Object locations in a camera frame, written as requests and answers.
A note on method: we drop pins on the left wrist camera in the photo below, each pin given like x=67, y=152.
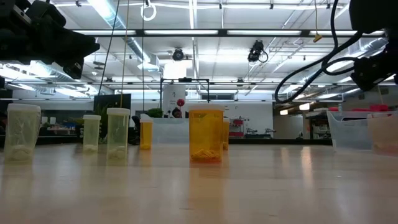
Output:
x=46, y=14

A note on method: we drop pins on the shelf with red boxes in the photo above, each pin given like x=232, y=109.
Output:
x=236, y=127

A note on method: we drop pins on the black overhead camera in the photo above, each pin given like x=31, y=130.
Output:
x=255, y=51

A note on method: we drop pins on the pale green pill bottle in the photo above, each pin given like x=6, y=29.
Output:
x=21, y=133
x=91, y=133
x=118, y=133

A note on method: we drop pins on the LED light strip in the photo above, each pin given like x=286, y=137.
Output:
x=345, y=32
x=263, y=32
x=181, y=32
x=104, y=32

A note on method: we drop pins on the large orange pill bottle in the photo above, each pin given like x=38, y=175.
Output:
x=206, y=133

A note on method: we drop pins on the white pillar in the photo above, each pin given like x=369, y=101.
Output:
x=174, y=93

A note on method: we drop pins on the small potted succulent plant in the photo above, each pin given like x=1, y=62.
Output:
x=155, y=112

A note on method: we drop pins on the black display panel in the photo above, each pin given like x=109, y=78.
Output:
x=107, y=101

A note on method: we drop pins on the black aluminium rig frame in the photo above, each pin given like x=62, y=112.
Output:
x=140, y=32

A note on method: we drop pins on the clear plastic bin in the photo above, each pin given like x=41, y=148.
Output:
x=348, y=130
x=169, y=130

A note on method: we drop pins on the small orange pill bottle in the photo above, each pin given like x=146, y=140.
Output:
x=146, y=133

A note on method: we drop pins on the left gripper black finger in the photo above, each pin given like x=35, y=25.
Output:
x=82, y=48

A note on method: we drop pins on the red plastic crate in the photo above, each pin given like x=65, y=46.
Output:
x=378, y=107

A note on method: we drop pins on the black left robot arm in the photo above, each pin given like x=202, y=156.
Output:
x=9, y=37

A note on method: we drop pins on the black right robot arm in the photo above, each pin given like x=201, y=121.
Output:
x=373, y=15

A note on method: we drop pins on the round black ceiling fixture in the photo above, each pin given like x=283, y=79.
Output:
x=178, y=54

